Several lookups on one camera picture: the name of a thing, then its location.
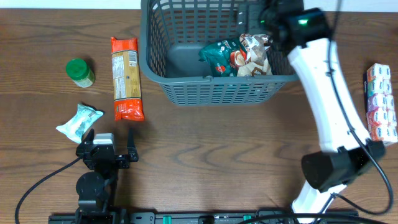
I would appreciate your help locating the green lidded jar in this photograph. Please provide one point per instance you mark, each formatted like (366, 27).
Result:
(80, 72)

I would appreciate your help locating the beige brown snack bag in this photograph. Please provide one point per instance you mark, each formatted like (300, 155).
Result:
(254, 51)

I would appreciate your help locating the mint green snack packet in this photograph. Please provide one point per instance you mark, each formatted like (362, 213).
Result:
(77, 126)

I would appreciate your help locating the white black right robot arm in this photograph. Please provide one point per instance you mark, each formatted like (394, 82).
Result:
(346, 148)

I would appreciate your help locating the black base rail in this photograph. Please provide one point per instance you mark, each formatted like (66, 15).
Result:
(164, 218)

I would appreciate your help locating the green Nescafe coffee bag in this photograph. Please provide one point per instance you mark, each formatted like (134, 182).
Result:
(224, 57)

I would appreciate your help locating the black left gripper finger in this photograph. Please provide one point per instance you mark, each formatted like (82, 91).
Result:
(89, 137)
(131, 148)

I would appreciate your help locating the grey plastic basket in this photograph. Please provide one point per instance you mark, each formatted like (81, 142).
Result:
(174, 31)

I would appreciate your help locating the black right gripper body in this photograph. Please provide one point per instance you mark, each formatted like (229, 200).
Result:
(274, 23)

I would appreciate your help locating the multipack of small cartons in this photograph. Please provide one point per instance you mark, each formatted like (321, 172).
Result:
(380, 105)

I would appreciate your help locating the orange spaghetti packet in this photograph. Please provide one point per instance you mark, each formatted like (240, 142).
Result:
(126, 80)

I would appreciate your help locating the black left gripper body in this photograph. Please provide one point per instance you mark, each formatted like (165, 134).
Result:
(121, 162)

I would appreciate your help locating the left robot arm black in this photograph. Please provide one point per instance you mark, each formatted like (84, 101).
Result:
(97, 188)

